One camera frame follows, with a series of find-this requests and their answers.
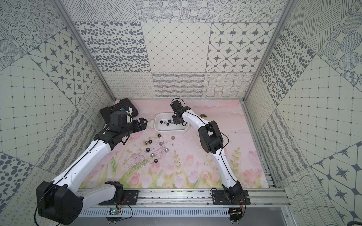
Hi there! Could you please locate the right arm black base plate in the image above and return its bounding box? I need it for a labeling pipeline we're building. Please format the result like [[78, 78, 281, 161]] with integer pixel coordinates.
[[209, 188, 251, 206]]

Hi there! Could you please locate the white plastic storage box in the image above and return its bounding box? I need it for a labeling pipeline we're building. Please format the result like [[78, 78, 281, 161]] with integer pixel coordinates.
[[154, 113, 189, 134]]

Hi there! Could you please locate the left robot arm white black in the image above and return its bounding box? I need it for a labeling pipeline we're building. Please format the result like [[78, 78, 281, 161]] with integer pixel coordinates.
[[34, 118, 148, 225]]

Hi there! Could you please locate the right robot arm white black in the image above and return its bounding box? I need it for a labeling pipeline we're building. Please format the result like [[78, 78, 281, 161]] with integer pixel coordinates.
[[170, 98, 243, 204]]

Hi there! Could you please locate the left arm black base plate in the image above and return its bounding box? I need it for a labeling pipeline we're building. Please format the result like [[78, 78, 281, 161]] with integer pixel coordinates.
[[99, 190, 139, 206]]

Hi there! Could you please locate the aluminium mounting rail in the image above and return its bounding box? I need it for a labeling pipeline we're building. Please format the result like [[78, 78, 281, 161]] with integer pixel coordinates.
[[76, 188, 291, 210]]

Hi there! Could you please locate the black plastic tool case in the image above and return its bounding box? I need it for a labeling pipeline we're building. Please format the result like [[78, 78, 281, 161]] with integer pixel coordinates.
[[100, 98, 139, 123]]

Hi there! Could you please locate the white slotted cable duct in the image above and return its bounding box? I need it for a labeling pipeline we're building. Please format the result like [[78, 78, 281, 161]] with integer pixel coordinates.
[[79, 207, 229, 218]]

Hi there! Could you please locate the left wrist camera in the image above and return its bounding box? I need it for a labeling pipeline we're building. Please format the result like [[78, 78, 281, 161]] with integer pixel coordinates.
[[109, 111, 133, 131]]

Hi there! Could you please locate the small white plastic piece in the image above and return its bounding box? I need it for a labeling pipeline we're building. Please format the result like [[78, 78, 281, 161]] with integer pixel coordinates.
[[147, 120, 155, 128]]

